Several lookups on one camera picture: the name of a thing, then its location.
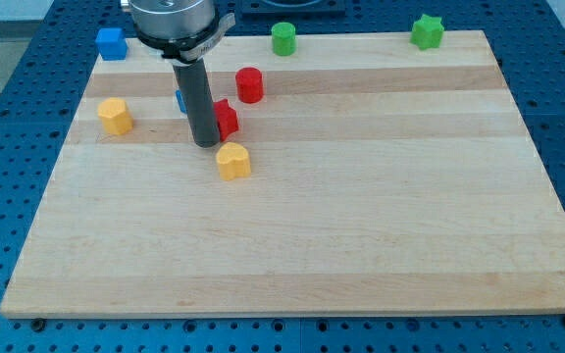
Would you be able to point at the red star block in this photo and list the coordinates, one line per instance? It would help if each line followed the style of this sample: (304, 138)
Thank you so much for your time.
(227, 120)

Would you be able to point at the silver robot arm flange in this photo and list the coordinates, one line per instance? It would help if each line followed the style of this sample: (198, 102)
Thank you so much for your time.
(180, 31)

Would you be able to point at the green star block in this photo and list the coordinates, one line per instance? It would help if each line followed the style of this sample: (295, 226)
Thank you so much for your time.
(427, 32)

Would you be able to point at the yellow heart block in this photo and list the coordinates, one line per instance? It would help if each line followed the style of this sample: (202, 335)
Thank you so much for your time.
(233, 161)

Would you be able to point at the red cylinder block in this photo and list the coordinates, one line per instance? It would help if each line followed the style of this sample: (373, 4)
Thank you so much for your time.
(249, 85)

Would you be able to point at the wooden board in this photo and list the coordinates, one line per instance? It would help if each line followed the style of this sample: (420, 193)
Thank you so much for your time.
(385, 181)

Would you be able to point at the small blue block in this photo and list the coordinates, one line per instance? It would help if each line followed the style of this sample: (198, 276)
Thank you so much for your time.
(180, 102)

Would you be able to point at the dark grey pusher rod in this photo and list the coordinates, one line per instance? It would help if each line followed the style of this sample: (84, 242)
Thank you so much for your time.
(196, 94)

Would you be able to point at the green cylinder block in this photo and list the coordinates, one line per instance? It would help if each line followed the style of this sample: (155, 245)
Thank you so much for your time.
(283, 38)

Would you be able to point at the yellow hexagon block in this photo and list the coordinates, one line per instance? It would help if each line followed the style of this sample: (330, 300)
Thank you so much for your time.
(115, 116)

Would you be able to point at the blue cube block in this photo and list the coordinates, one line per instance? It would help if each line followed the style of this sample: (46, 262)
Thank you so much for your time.
(111, 43)

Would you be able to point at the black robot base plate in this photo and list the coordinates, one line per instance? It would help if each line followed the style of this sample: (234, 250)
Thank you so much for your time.
(255, 8)

